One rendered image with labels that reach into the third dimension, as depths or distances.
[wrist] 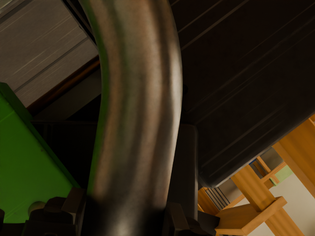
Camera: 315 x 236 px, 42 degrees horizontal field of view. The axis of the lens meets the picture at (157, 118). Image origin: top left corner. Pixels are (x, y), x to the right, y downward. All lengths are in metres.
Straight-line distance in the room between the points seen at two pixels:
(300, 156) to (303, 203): 8.92
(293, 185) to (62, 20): 9.34
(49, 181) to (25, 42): 0.48
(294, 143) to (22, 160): 0.83
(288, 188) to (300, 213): 0.58
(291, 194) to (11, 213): 9.66
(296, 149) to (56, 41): 0.58
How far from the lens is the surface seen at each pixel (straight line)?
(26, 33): 0.66
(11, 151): 0.22
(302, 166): 1.00
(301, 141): 1.00
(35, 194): 0.22
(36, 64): 0.76
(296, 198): 9.86
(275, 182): 9.18
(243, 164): 0.27
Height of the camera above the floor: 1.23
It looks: 11 degrees down
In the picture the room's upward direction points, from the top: 143 degrees clockwise
